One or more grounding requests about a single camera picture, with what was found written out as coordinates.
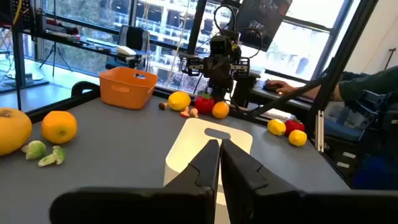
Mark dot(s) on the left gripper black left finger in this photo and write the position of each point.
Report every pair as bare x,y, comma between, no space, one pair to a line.
186,202

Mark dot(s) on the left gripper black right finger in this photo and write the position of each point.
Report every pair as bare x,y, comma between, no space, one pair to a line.
264,202

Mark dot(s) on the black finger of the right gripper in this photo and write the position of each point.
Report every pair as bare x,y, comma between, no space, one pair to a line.
212,74
225,74

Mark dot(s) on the red toy strawberry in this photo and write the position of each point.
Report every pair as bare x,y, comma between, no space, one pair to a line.
293,125
204,104

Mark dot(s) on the toy orange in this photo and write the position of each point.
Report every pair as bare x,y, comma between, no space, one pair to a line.
220,110
59,127

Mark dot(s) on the yellow toy lemon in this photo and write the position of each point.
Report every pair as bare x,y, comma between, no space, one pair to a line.
297,138
179,101
276,127

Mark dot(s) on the beige toy mushroom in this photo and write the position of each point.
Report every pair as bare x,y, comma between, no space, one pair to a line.
194,112

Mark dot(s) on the red-capped toy mushroom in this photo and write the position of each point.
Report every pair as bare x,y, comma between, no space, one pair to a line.
185,112

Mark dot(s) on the brown toy mushroom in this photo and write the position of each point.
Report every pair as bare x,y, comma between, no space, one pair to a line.
162,106

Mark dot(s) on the green toy brussels sprout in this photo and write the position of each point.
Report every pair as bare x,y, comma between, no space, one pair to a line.
53,156
35,149

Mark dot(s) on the large yellow toy fruit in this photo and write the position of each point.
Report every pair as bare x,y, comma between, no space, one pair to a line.
12,130

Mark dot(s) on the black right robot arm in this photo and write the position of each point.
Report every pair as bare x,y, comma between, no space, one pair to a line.
245,93

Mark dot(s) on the black computer mouse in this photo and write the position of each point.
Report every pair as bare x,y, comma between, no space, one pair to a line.
270,87

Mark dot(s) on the person's hand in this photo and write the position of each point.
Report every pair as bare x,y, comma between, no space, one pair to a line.
281,88

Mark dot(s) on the white plastic basket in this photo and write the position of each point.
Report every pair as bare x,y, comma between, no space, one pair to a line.
189,140

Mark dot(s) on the black office chair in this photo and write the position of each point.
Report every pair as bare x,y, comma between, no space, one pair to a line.
385,124
133,39

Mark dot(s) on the black monitor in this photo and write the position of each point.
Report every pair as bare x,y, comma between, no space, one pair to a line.
264,21

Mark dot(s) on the white device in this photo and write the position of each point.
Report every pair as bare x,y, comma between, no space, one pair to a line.
126,50

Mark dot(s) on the orange plastic basket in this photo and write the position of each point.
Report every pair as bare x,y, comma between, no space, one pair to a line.
124,90

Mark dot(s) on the black drawer cabinet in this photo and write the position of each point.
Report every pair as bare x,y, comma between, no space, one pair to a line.
339,155

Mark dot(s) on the blue seat cushion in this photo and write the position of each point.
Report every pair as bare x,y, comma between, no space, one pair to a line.
342,129

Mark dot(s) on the black side desk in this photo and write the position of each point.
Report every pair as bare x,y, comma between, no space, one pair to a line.
71,40

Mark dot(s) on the black tripod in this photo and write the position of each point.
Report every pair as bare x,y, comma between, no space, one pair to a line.
54,56

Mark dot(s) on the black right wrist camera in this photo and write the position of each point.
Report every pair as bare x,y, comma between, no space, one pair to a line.
220,46

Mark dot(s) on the black window frame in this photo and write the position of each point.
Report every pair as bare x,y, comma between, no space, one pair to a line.
199,18

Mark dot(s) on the black aluminium rig frame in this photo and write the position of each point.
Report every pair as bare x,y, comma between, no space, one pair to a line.
62,105

